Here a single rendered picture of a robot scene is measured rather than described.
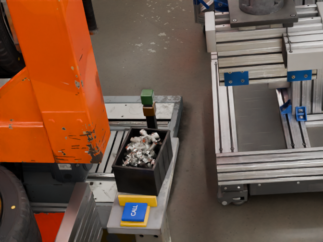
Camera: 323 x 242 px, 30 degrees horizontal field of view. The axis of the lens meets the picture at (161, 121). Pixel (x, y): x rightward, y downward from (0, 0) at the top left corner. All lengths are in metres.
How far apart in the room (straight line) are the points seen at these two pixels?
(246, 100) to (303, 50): 0.70
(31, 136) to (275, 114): 1.10
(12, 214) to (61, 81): 0.44
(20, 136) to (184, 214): 0.82
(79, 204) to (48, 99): 0.40
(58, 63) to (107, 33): 2.02
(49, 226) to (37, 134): 0.38
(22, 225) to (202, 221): 0.83
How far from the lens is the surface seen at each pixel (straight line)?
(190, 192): 2.57
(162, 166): 1.95
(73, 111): 1.86
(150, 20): 3.84
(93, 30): 2.22
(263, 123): 2.56
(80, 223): 2.07
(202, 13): 3.52
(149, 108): 2.03
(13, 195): 2.00
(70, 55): 1.74
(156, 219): 1.87
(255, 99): 2.70
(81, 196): 2.08
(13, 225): 1.90
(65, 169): 2.32
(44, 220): 2.21
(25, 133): 1.98
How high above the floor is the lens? 1.81
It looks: 38 degrees down
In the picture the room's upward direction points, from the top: 9 degrees counter-clockwise
